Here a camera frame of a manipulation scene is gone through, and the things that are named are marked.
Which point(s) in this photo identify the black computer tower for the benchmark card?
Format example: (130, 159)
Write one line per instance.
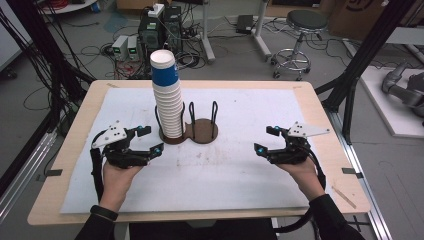
(151, 36)
(173, 30)

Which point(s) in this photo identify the black wristband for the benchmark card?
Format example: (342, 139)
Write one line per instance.
(104, 212)

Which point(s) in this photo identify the flat black box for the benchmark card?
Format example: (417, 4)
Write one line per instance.
(245, 23)

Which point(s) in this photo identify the aluminium rail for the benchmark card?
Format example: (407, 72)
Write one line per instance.
(20, 180)
(366, 193)

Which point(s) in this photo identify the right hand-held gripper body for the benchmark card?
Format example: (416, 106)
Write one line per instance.
(293, 151)

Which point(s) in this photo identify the person's lap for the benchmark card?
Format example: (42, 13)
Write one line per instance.
(200, 231)

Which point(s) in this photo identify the blue paper cup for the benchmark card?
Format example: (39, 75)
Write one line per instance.
(165, 71)

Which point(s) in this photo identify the white power strip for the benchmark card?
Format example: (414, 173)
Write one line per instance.
(156, 10)

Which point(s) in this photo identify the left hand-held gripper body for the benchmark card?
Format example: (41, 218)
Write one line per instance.
(116, 155)

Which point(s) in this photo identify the stack of white paper cups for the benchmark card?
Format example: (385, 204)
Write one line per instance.
(170, 110)

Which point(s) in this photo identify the brown double cup holder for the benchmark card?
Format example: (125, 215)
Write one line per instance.
(203, 131)

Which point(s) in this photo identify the grey round stool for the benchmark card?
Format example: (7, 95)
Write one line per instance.
(306, 20)

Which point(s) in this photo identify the white bench power supply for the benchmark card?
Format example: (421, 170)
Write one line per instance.
(120, 48)
(133, 48)

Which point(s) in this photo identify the black tape strip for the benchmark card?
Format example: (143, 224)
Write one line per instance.
(54, 172)
(351, 171)

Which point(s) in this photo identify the black metal frame post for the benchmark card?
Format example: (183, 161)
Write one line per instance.
(40, 36)
(363, 56)

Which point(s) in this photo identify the white desk leg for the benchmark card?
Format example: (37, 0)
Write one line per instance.
(207, 33)
(261, 33)

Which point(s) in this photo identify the white table mat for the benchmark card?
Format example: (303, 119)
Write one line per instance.
(216, 180)

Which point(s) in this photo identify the person's right hand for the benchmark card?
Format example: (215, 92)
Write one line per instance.
(306, 176)

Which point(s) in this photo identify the cardboard box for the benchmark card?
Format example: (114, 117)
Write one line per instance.
(353, 16)

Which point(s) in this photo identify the white platform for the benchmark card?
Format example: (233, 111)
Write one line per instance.
(393, 120)

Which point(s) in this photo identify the person's left hand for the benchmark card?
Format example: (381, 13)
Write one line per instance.
(116, 183)

